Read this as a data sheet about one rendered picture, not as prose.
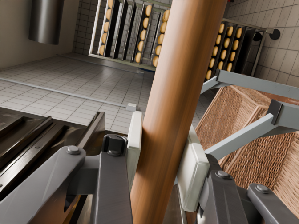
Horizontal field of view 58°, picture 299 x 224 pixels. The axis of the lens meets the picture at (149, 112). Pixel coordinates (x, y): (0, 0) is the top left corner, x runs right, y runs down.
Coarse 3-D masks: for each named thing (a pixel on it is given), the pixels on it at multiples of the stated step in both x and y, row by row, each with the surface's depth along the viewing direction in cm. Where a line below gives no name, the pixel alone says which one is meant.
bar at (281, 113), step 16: (208, 80) 99; (224, 80) 97; (240, 80) 97; (256, 80) 97; (288, 96) 98; (272, 112) 52; (288, 112) 50; (256, 128) 52; (272, 128) 52; (288, 128) 53; (224, 144) 53; (240, 144) 53; (176, 176) 55
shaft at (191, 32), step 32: (192, 0) 14; (224, 0) 14; (192, 32) 14; (160, 64) 16; (192, 64) 15; (160, 96) 16; (192, 96) 16; (160, 128) 16; (160, 160) 16; (160, 192) 17
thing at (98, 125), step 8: (104, 112) 165; (96, 120) 149; (104, 120) 166; (96, 128) 142; (104, 128) 167; (88, 136) 126; (96, 136) 142; (80, 144) 117; (88, 144) 124; (96, 144) 143; (88, 152) 125; (96, 152) 144; (72, 208) 102
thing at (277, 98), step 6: (270, 96) 133; (276, 96) 127; (282, 96) 122; (288, 102) 116; (294, 102) 111; (228, 114) 186; (234, 120) 172; (222, 138) 187; (282, 150) 112; (276, 162) 115; (288, 168) 105; (270, 180) 116; (282, 198) 105; (288, 198) 101
